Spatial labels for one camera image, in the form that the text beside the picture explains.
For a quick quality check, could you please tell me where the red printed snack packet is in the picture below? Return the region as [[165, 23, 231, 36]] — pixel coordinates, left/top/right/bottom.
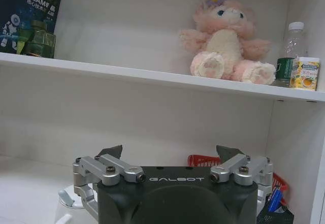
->
[[187, 154, 224, 169]]

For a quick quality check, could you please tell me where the green glass bottle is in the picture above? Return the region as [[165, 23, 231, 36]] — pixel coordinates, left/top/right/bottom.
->
[[21, 20, 57, 59]]

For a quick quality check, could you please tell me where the white round object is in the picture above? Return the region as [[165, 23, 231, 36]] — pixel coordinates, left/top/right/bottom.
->
[[56, 182, 99, 224]]

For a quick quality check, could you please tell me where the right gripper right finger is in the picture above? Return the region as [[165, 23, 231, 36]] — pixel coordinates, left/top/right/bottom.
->
[[210, 145, 274, 217]]

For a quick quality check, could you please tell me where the clear plastic bottle green label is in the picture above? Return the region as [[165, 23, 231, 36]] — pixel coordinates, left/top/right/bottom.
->
[[275, 21, 308, 88]]

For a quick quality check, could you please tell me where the pink plush toy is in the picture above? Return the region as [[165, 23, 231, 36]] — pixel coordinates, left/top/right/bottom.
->
[[178, 0, 277, 85]]

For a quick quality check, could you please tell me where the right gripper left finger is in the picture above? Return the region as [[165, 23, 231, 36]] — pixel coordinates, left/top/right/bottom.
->
[[73, 144, 146, 218]]

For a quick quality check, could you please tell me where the white shelf board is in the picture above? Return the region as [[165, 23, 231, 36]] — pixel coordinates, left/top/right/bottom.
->
[[0, 52, 325, 103]]

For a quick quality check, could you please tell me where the black mesh pen holder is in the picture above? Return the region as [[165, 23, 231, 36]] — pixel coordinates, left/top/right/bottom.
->
[[255, 204, 296, 224]]

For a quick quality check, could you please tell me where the red ribbed packet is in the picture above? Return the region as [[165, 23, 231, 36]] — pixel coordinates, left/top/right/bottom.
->
[[271, 172, 289, 192]]

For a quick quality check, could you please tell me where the small yellow printed box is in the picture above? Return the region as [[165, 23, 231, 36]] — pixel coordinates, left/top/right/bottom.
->
[[289, 56, 321, 92]]

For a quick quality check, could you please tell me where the dark blue SLAM robotics book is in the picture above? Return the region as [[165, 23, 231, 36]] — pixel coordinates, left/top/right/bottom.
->
[[0, 0, 63, 55]]

